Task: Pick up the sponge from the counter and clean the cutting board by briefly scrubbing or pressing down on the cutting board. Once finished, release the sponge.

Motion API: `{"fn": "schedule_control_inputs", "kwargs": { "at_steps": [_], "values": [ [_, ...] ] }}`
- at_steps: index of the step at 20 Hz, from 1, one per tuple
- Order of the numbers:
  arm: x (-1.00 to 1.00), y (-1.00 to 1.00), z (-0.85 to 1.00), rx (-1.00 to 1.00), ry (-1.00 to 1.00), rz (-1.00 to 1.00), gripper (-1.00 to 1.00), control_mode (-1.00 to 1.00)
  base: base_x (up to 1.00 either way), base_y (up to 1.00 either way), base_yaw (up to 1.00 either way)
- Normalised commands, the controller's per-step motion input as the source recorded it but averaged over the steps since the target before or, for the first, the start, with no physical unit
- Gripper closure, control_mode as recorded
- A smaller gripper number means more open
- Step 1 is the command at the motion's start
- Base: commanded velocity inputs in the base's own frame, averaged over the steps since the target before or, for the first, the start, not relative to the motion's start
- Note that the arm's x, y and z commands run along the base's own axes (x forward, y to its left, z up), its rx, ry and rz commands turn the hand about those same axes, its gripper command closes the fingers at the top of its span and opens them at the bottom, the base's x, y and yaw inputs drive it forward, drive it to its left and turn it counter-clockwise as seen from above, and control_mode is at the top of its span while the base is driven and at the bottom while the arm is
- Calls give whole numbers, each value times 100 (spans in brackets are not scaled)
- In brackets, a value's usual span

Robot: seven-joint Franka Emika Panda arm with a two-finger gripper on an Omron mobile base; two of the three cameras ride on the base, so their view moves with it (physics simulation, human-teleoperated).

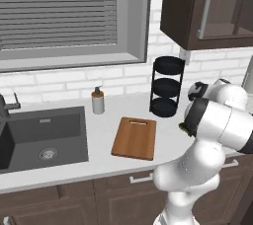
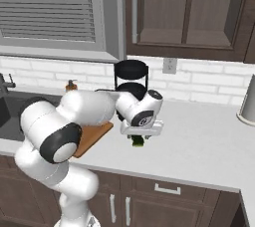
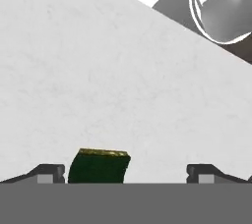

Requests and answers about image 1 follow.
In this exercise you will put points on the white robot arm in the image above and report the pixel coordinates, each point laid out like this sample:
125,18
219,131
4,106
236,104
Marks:
210,127

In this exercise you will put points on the wooden cutting board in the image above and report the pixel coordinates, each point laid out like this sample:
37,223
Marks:
134,138

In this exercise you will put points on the grey soap dispenser brown top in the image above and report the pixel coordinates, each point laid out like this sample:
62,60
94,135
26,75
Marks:
98,103

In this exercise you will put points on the black three-tier stand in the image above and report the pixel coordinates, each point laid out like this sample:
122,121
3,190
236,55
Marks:
166,87

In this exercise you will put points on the brown drawer front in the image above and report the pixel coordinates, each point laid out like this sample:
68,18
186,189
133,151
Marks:
242,169
115,186

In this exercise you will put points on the dark grey sink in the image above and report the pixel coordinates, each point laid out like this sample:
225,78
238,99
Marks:
46,136

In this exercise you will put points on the brown base cupboard door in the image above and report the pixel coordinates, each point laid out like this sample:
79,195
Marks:
220,199
49,214
135,207

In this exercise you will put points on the grey window blinds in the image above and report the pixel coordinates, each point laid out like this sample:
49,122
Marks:
59,8

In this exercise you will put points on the dark grey tap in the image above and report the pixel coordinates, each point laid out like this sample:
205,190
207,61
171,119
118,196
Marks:
4,108

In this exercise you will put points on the brown panel under sink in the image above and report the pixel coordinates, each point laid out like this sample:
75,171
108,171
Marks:
33,192

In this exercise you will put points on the glass cupboard door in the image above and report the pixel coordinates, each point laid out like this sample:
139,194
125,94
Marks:
227,5

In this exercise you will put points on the grey wall socket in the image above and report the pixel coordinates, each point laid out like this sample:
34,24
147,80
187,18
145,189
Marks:
185,56

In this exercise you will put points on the dark brown wall cupboard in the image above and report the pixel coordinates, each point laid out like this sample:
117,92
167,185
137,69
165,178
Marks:
176,8

